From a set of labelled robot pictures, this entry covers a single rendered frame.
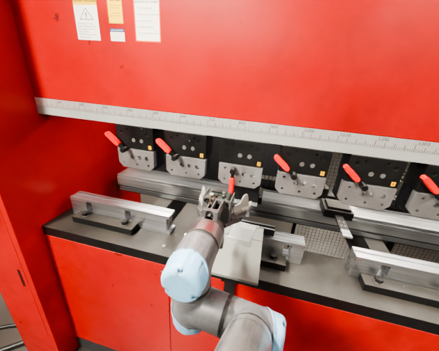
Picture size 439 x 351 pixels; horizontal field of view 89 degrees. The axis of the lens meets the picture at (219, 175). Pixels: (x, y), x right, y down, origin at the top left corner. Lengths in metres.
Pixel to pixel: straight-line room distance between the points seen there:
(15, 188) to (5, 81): 0.38
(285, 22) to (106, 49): 0.55
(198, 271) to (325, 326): 0.71
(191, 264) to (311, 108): 0.54
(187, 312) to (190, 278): 0.11
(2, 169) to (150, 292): 0.73
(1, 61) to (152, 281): 0.96
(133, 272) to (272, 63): 0.94
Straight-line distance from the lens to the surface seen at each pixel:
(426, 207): 0.91
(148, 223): 1.05
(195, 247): 0.41
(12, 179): 1.14
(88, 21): 0.94
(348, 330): 1.05
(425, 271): 1.08
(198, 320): 0.48
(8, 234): 1.23
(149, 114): 0.83
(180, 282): 0.40
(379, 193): 0.84
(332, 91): 0.72
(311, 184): 0.78
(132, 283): 1.15
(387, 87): 0.76
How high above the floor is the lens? 1.52
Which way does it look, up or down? 24 degrees down
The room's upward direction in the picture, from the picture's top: 4 degrees clockwise
